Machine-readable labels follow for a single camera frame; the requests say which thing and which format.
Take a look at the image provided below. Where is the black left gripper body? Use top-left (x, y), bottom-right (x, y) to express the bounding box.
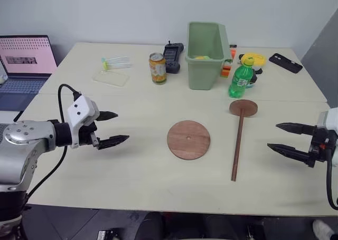
top-left (78, 112), bottom-right (102, 149)

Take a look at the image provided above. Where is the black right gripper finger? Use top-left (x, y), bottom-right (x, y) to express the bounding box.
top-left (275, 122), bottom-right (316, 137)
top-left (267, 143), bottom-right (312, 165)

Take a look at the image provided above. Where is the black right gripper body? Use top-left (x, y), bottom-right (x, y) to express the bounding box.
top-left (306, 126), bottom-right (338, 169)

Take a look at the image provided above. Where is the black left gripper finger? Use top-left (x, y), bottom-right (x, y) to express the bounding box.
top-left (97, 135), bottom-right (130, 151)
top-left (96, 110), bottom-right (118, 122)

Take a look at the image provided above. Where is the wooden rod with disc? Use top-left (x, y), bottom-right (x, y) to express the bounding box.
top-left (229, 99), bottom-right (259, 182)

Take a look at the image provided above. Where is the round wooden disc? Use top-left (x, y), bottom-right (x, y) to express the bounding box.
top-left (166, 120), bottom-right (212, 161)

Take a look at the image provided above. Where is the clear plastic lid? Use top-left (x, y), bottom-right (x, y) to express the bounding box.
top-left (92, 70), bottom-right (130, 88)

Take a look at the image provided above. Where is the clear tube with green cap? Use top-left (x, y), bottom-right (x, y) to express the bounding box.
top-left (101, 61), bottom-right (134, 71)
top-left (101, 55), bottom-right (130, 63)

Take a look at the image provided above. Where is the black object behind bottle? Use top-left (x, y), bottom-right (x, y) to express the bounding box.
top-left (247, 67), bottom-right (264, 89)

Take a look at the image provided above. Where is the orange drink can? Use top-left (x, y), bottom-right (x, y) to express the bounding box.
top-left (148, 52), bottom-right (167, 85)

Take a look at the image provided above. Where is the green plastic soda bottle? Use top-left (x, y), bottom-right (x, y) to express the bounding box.
top-left (228, 57), bottom-right (255, 98)

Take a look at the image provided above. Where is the white shoe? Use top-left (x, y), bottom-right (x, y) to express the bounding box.
top-left (312, 219), bottom-right (336, 240)

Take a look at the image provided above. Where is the open laptop with pink screen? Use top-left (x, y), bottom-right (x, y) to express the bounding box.
top-left (0, 34), bottom-right (59, 102)

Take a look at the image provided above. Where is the green plastic bin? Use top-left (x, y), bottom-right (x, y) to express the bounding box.
top-left (184, 21), bottom-right (232, 91)

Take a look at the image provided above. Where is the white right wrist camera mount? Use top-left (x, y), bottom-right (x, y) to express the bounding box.
top-left (316, 108), bottom-right (338, 169)

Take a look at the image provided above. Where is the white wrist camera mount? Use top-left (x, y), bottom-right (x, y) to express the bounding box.
top-left (316, 108), bottom-right (338, 169)
top-left (65, 94), bottom-right (100, 149)

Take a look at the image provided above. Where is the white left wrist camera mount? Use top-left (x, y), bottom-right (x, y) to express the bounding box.
top-left (65, 94), bottom-right (100, 149)

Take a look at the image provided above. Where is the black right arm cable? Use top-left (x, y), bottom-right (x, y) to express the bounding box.
top-left (325, 144), bottom-right (338, 210)

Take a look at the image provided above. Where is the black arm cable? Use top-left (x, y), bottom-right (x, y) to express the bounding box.
top-left (25, 83), bottom-right (82, 201)
top-left (325, 144), bottom-right (338, 210)

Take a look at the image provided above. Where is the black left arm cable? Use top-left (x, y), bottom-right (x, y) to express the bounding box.
top-left (25, 83), bottom-right (82, 201)

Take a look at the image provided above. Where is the yellow coiled strap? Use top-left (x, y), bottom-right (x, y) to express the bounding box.
top-left (240, 53), bottom-right (268, 68)

